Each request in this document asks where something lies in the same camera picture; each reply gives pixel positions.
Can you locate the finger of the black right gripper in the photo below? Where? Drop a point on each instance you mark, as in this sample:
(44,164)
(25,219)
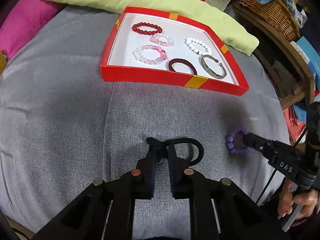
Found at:
(258,143)

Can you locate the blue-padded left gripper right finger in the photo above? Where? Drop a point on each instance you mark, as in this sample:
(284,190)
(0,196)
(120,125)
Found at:
(218,209)

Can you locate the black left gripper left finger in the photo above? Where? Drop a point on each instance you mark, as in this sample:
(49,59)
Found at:
(105,210)

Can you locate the silver metal bangle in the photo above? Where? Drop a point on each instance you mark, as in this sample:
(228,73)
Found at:
(213,67)

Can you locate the red shallow jewelry box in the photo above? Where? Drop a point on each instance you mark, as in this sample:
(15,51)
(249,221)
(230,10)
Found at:
(154,46)

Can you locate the person's right hand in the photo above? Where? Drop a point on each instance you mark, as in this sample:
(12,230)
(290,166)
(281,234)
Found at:
(308,200)

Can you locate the wooden shelf bench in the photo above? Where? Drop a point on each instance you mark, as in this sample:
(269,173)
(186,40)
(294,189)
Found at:
(289,73)

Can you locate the white patterned box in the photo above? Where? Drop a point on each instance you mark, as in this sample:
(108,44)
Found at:
(300,52)

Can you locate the blue cardboard box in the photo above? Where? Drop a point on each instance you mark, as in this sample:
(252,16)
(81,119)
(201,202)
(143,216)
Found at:
(313,56)

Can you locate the wicker basket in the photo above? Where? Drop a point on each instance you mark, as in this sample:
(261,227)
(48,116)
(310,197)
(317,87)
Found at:
(277,15)

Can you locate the light green folded blanket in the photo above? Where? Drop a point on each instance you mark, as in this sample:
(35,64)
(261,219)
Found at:
(226,28)

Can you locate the magenta pillow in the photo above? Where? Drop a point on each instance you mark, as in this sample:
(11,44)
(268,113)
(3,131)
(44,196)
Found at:
(24,21)

